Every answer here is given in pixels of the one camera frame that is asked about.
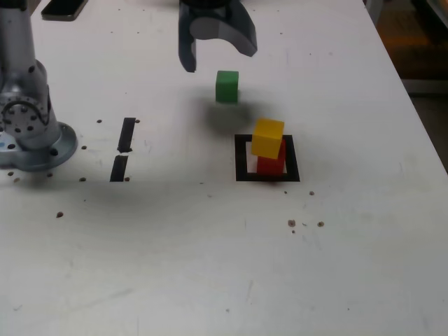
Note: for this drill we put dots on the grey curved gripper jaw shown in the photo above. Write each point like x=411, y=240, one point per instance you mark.
x=241, y=31

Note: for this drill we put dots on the green cube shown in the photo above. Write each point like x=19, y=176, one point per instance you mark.
x=227, y=87

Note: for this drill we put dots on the black tape square outline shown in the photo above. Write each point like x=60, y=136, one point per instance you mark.
x=241, y=157

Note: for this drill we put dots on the red cube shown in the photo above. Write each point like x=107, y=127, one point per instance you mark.
x=269, y=166

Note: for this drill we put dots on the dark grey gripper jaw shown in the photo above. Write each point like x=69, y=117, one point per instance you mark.
x=187, y=52

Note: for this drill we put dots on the black tape strip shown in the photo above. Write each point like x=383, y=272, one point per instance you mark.
x=126, y=134

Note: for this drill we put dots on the yellow cube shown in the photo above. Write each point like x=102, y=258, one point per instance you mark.
x=267, y=138

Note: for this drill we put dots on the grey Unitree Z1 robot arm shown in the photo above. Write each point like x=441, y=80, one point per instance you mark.
x=28, y=105

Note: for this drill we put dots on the black smartphone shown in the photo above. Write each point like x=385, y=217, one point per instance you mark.
x=63, y=8

